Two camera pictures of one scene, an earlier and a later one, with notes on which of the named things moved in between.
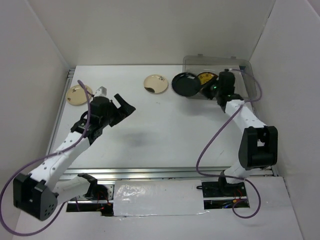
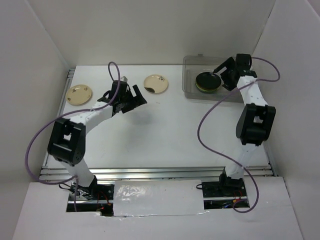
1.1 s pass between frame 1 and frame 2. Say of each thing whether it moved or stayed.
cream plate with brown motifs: stayed
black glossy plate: moved
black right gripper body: moved
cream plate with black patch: stayed
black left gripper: moved
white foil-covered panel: stayed
